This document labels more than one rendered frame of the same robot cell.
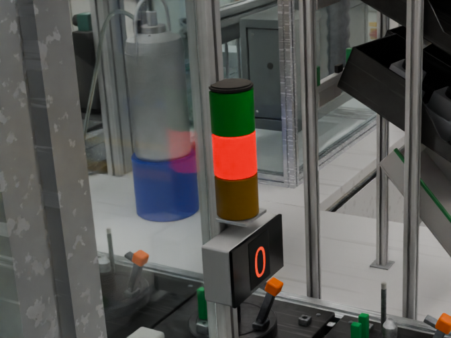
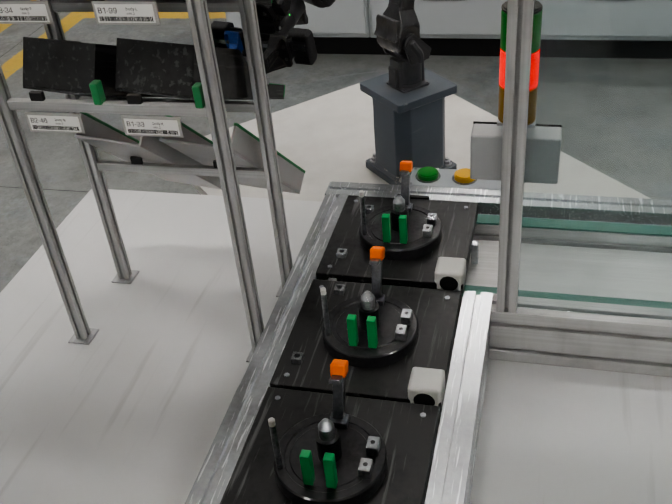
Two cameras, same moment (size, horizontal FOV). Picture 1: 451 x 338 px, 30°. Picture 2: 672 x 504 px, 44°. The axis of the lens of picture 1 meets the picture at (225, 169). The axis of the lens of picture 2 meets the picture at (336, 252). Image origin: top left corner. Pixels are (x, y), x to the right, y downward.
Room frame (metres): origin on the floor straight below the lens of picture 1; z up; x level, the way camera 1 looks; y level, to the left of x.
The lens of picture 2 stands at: (1.42, 0.89, 1.79)
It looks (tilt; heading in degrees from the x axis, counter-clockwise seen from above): 36 degrees down; 255
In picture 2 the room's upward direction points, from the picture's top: 6 degrees counter-clockwise
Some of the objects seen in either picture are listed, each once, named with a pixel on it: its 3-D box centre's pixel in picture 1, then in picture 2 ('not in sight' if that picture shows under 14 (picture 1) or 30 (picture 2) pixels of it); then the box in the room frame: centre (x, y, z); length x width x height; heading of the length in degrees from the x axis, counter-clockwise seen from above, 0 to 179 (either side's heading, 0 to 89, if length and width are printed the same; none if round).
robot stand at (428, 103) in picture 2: not in sight; (409, 127); (0.84, -0.59, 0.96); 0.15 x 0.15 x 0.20; 13
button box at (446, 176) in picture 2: not in sight; (464, 191); (0.83, -0.35, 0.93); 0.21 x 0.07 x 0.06; 148
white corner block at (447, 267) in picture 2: not in sight; (450, 275); (0.98, -0.08, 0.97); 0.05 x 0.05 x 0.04; 58
